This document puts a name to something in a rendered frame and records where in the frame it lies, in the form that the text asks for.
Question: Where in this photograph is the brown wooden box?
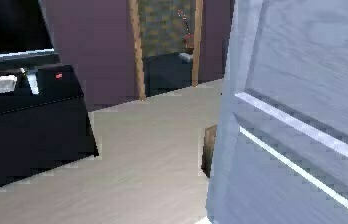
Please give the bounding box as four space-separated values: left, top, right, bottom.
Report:
200 124 218 178

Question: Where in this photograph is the red flower plant in vase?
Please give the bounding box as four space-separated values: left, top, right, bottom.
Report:
177 9 195 55

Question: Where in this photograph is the pale blue room door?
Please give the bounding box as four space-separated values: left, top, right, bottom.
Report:
205 0 348 224

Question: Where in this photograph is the black television stand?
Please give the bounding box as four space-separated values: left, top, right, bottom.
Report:
0 63 100 194

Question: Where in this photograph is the black television set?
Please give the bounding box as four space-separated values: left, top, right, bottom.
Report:
0 0 62 73

